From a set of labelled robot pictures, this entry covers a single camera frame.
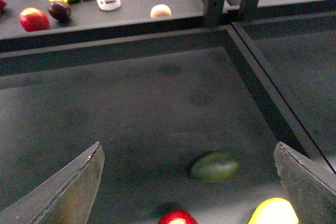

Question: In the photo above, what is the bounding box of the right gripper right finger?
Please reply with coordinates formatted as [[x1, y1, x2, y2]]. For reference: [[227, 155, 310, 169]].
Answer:
[[274, 142, 335, 223]]

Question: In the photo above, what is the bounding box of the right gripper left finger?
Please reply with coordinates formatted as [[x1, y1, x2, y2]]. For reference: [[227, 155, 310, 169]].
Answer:
[[1, 142, 104, 223]]

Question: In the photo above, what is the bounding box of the yellow mango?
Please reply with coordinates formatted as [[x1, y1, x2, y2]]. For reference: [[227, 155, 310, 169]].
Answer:
[[248, 197, 299, 224]]

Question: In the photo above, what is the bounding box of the green mango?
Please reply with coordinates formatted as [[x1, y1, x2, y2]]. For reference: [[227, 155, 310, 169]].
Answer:
[[190, 151, 239, 183]]

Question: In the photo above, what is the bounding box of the red apple near gripper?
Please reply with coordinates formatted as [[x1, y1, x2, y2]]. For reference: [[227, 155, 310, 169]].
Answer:
[[158, 209, 198, 224]]

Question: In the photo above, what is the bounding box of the dark purple plum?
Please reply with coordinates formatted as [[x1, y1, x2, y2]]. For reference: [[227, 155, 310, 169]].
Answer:
[[48, 1, 71, 20]]

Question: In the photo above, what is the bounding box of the pink dragon fruit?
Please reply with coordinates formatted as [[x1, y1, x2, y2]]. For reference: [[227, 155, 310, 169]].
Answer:
[[0, 0, 7, 13]]

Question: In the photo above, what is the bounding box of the pale peach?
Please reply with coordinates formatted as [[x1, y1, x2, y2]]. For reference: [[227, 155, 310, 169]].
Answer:
[[150, 4, 172, 18]]

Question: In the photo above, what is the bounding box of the white tape ring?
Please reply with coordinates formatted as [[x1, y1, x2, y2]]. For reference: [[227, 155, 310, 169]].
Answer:
[[96, 0, 122, 12]]

